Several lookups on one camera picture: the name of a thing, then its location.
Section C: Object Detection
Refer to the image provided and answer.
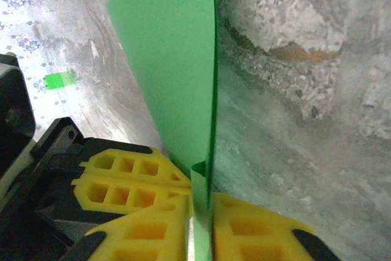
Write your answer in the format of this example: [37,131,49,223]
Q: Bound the green paper sheet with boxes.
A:
[107,0,219,261]

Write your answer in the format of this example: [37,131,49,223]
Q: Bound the small green toy brick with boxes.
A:
[42,70,79,90]

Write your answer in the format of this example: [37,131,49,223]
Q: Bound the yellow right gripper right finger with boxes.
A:
[210,192,343,261]

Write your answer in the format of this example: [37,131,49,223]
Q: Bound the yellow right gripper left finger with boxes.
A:
[60,195,191,261]

